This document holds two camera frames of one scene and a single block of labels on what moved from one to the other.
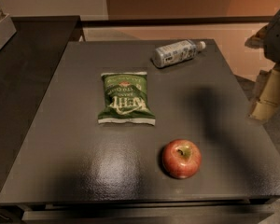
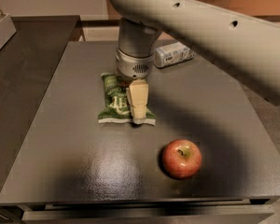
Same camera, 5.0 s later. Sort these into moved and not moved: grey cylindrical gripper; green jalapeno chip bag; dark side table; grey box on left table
Moved: grey cylindrical gripper
Not moved: dark side table; green jalapeno chip bag; grey box on left table
